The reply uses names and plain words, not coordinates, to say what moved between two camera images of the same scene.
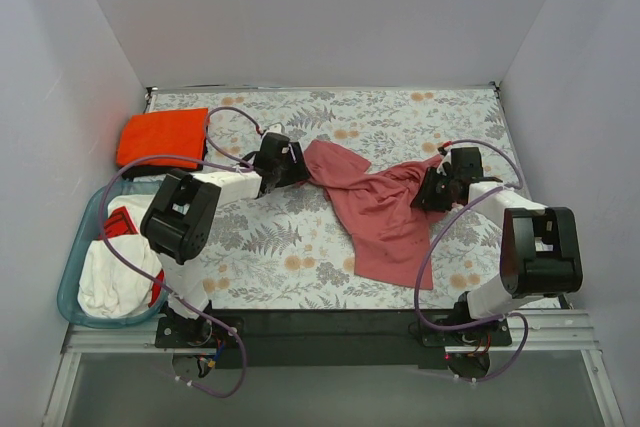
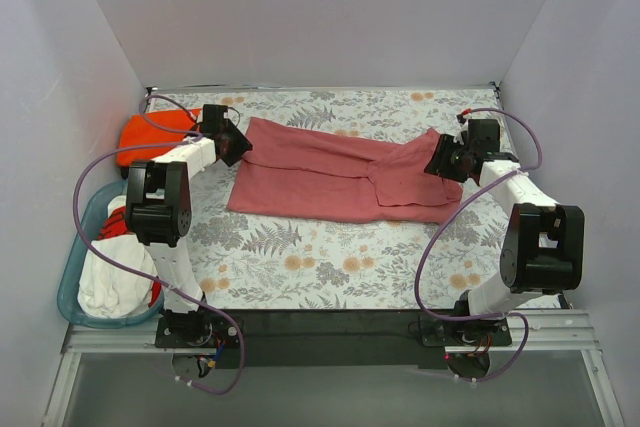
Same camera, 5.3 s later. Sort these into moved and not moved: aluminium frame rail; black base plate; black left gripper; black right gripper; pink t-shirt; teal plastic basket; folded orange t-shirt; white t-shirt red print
Moved: black left gripper; pink t-shirt; black right gripper
Not moved: aluminium frame rail; black base plate; white t-shirt red print; folded orange t-shirt; teal plastic basket
